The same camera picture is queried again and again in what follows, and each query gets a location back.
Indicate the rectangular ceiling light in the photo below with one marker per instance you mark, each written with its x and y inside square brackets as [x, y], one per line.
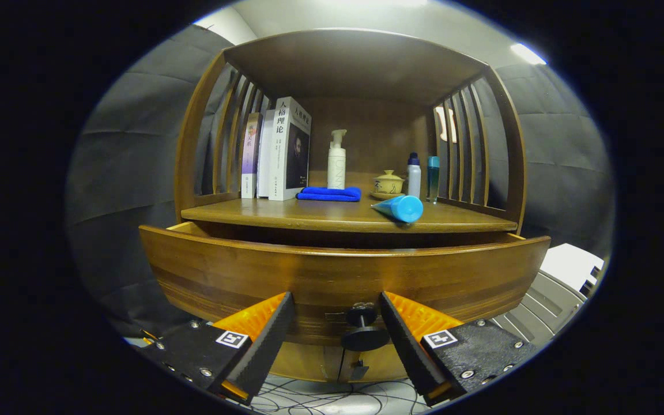
[528, 53]

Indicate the white bottle with blue cap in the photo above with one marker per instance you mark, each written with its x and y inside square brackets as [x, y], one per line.
[413, 178]

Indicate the wooden drawer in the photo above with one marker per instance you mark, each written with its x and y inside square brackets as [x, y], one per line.
[309, 276]

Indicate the white pump bottle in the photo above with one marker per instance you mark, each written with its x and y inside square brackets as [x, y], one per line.
[336, 170]

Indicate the folded blue cloth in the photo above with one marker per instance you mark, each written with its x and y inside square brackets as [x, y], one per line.
[329, 194]

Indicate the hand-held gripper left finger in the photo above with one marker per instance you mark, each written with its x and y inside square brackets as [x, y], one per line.
[268, 340]

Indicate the teal glass bottle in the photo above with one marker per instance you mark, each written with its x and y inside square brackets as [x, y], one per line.
[433, 181]

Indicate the wooden countertop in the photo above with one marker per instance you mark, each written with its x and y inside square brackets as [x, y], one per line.
[320, 216]

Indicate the blue and white tube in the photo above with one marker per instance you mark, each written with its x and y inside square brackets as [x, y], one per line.
[404, 208]

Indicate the yellow lidded tea cup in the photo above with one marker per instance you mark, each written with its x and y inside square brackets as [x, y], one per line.
[388, 183]

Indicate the wooden cabinet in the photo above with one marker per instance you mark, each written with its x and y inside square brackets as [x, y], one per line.
[355, 63]

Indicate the black backdrop cloth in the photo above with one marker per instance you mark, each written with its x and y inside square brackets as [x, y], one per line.
[130, 150]

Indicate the purple book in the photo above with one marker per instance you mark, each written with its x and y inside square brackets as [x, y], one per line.
[249, 161]

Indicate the thick white portrait book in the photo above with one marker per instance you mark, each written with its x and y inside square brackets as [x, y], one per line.
[279, 155]

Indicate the black round drawer knob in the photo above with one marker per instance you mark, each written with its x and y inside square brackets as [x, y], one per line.
[363, 339]

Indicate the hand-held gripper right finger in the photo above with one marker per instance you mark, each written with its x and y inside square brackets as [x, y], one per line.
[407, 346]

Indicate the grey filing cabinet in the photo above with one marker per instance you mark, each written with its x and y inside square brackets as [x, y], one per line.
[551, 300]

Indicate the thin white book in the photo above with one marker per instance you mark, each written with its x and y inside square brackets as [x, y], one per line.
[264, 167]

